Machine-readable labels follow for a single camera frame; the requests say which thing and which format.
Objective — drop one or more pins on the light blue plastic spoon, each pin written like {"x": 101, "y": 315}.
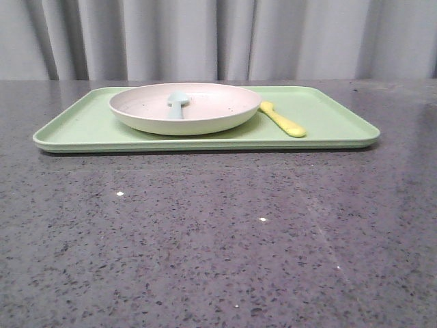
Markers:
{"x": 176, "y": 101}

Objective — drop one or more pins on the light green rectangular tray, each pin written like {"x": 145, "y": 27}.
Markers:
{"x": 88, "y": 126}

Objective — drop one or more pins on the yellow plastic fork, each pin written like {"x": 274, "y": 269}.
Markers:
{"x": 289, "y": 127}

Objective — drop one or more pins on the white round plate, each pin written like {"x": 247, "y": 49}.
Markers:
{"x": 212, "y": 108}

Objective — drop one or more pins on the grey curtain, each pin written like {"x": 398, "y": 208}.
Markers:
{"x": 217, "y": 40}

